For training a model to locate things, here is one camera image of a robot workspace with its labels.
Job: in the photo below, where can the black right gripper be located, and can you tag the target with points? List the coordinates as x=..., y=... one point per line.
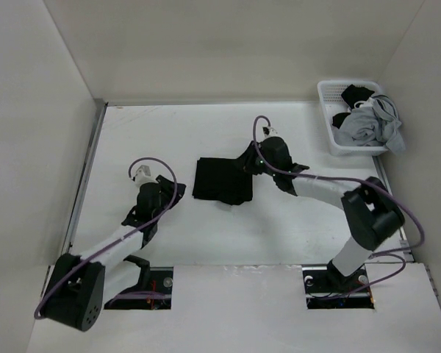
x=252, y=153

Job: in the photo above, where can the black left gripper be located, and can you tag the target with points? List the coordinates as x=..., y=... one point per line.
x=166, y=187

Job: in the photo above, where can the black tank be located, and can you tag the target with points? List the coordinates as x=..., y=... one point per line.
x=353, y=96
x=219, y=179

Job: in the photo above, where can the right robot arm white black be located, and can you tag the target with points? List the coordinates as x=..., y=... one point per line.
x=372, y=216

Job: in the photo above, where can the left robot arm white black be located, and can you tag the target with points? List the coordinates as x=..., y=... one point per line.
x=81, y=284

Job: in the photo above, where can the grey tank top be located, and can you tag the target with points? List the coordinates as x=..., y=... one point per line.
x=375, y=122

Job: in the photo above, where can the white plastic laundry basket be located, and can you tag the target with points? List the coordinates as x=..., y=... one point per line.
x=332, y=103

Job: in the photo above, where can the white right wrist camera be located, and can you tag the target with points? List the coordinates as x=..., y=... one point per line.
x=269, y=132

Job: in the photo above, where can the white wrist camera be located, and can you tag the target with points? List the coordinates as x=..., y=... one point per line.
x=143, y=173
x=269, y=132

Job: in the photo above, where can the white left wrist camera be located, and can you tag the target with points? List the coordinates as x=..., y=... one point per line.
x=143, y=173

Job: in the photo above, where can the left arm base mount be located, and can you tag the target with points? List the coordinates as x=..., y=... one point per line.
x=151, y=289

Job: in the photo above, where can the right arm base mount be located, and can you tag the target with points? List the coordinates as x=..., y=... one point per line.
x=322, y=294

